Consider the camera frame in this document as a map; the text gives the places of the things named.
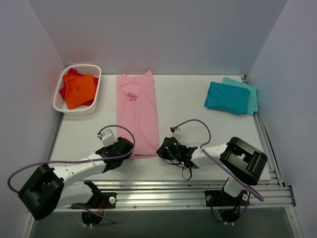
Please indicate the pink t-shirt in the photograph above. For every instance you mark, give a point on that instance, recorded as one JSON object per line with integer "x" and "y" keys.
{"x": 137, "y": 111}

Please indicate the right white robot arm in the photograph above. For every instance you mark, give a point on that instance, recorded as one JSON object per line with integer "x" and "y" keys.
{"x": 241, "y": 161}

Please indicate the magenta t-shirt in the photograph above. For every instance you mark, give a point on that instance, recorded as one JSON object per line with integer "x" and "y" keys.
{"x": 73, "y": 71}

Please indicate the folded teal t-shirt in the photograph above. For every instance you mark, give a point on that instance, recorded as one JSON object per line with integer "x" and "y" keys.
{"x": 228, "y": 98}

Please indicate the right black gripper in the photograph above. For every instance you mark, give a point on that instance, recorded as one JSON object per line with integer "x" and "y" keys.
{"x": 163, "y": 149}

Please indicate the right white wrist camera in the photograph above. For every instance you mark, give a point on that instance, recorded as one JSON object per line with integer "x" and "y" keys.
{"x": 176, "y": 133}

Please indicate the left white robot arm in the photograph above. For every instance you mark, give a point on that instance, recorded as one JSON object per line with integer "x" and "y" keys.
{"x": 49, "y": 187}

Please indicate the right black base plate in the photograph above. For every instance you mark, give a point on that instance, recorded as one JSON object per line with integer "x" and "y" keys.
{"x": 218, "y": 198}

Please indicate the white perforated plastic basket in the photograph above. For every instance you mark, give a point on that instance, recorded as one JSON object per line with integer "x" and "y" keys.
{"x": 58, "y": 102}

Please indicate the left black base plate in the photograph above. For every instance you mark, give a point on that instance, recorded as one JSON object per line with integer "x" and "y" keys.
{"x": 101, "y": 200}

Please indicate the orange t-shirt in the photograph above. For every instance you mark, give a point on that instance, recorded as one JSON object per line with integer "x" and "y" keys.
{"x": 79, "y": 89}

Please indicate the folded light green t-shirt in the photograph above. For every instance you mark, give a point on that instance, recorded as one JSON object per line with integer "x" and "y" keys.
{"x": 253, "y": 98}

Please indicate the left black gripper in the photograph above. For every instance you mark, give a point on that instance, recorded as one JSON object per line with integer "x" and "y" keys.
{"x": 124, "y": 145}

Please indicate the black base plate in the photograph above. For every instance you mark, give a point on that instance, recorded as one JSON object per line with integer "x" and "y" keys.
{"x": 218, "y": 198}
{"x": 101, "y": 200}

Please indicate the aluminium rail frame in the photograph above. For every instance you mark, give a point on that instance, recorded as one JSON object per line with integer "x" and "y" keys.
{"x": 153, "y": 201}

